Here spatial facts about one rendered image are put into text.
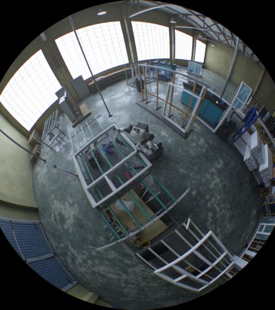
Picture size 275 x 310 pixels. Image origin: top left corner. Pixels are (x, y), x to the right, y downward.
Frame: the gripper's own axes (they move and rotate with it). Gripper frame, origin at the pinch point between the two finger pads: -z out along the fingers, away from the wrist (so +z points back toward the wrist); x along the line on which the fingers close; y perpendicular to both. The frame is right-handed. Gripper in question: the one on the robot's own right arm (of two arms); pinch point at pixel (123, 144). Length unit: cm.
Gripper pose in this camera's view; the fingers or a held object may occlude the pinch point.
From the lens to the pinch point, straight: 203.7
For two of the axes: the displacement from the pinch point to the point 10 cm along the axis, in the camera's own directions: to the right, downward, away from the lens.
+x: 1.5, -5.9, -7.9
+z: -8.3, -5.1, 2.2
